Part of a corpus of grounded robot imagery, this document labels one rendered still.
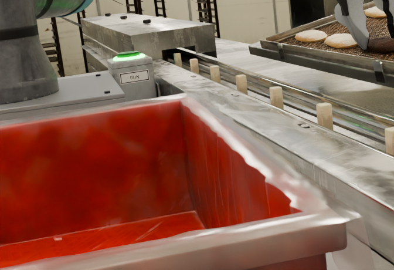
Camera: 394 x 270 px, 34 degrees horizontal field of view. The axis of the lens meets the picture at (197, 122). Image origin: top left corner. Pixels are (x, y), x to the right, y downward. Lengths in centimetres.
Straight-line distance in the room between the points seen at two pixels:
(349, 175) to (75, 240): 22
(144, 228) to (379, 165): 19
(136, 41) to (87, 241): 87
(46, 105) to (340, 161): 47
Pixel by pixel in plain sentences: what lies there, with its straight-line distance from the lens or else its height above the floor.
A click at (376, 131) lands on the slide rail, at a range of 66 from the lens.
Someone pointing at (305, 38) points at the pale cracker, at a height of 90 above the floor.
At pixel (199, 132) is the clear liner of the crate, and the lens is 46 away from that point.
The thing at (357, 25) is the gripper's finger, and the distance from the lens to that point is 88.
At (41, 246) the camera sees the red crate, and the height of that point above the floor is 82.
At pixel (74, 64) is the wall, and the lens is 794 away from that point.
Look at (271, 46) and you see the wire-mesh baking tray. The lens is 110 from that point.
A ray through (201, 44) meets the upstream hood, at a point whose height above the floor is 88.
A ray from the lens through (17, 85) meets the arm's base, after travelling 93.
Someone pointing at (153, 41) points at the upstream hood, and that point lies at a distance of 137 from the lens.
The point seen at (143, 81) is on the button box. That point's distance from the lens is 112.
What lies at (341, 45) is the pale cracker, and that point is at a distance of 96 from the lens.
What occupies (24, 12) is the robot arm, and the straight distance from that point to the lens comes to 96.
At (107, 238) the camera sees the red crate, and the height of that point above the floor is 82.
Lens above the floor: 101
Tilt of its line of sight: 12 degrees down
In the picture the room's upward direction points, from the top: 7 degrees counter-clockwise
